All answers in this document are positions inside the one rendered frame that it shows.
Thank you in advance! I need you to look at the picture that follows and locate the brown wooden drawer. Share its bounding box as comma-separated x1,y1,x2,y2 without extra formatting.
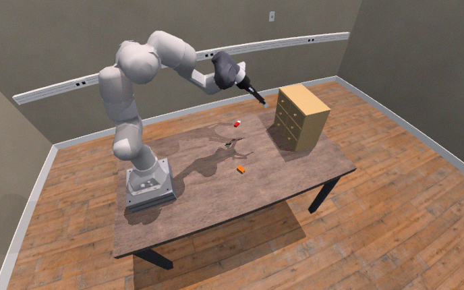
274,114,286,135
278,91,291,113
277,103,288,125
284,127,297,150
289,102,305,128
287,115,301,140

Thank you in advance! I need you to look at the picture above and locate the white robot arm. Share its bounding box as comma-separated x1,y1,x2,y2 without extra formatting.
98,31,245,196

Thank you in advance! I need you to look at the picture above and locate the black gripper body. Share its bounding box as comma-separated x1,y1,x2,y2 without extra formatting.
236,75,252,91

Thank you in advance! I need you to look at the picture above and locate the brown wooden chest of drawers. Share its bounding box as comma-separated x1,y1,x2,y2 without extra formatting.
279,84,331,152

